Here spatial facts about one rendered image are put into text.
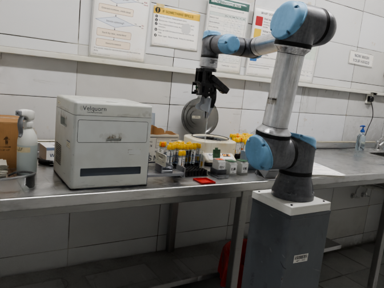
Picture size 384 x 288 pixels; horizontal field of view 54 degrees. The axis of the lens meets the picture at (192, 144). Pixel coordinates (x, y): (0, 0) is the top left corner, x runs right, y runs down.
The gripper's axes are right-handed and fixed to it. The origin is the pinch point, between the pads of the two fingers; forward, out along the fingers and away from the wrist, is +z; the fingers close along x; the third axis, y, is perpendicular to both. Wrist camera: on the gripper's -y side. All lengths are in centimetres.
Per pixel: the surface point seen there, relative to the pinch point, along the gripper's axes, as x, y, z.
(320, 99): -49, -132, -11
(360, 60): -48, -170, -43
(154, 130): -42.5, 3.7, 13.7
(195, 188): 17.2, 13.8, 27.0
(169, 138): -16.2, 8.8, 13.3
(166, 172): 11.4, 24.2, 21.8
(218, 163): 7.8, -2.8, 19.9
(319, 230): 55, -15, 33
